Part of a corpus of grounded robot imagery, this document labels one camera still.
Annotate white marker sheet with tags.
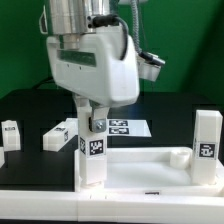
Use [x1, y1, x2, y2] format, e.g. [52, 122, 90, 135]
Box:
[107, 119, 151, 137]

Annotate black cable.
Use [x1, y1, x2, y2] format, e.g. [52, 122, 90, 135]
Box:
[31, 77, 58, 90]

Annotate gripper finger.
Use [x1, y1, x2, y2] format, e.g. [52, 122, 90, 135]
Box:
[73, 94, 90, 117]
[89, 104, 109, 133]

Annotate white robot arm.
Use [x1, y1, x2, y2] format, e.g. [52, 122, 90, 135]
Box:
[44, 0, 139, 133]

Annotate white desk tabletop tray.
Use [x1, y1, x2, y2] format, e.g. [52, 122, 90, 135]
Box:
[74, 147, 224, 197]

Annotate white left fence piece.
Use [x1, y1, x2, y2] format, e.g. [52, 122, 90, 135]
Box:
[0, 147, 5, 168]

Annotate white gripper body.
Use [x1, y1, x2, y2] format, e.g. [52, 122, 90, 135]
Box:
[47, 26, 139, 107]

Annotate white front fence bar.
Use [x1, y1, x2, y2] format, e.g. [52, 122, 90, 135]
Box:
[0, 191, 224, 224]

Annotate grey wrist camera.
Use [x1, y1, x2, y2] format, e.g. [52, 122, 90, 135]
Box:
[137, 51, 165, 82]

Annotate braided grey camera cable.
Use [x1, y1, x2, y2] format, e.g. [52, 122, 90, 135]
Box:
[129, 0, 143, 56]

